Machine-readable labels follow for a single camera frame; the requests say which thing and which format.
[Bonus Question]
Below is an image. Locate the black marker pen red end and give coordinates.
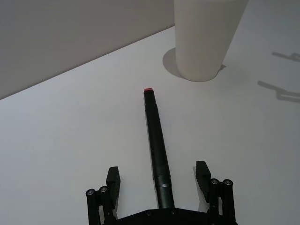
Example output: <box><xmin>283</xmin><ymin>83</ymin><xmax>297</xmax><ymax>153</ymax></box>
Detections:
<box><xmin>143</xmin><ymin>88</ymin><xmax>175</xmax><ymax>210</ymax></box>

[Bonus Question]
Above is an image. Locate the cream white cup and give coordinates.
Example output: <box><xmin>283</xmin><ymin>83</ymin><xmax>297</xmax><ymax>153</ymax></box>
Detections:
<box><xmin>173</xmin><ymin>0</ymin><xmax>248</xmax><ymax>83</ymax></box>

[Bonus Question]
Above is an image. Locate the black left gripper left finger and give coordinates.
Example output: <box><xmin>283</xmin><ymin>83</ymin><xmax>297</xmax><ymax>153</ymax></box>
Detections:
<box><xmin>85</xmin><ymin>166</ymin><xmax>122</xmax><ymax>225</ymax></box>

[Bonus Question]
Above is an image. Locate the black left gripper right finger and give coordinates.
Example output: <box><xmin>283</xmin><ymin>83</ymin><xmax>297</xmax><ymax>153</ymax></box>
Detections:
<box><xmin>195</xmin><ymin>160</ymin><xmax>236</xmax><ymax>223</ymax></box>

